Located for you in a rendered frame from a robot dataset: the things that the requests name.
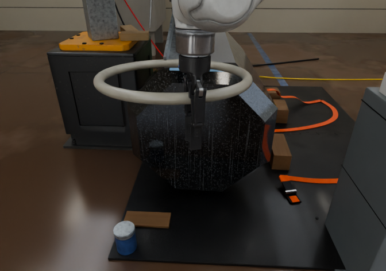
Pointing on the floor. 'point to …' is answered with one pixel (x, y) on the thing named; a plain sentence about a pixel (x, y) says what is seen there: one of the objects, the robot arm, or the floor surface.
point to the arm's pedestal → (362, 191)
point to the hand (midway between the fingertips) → (193, 133)
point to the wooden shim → (149, 219)
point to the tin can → (125, 237)
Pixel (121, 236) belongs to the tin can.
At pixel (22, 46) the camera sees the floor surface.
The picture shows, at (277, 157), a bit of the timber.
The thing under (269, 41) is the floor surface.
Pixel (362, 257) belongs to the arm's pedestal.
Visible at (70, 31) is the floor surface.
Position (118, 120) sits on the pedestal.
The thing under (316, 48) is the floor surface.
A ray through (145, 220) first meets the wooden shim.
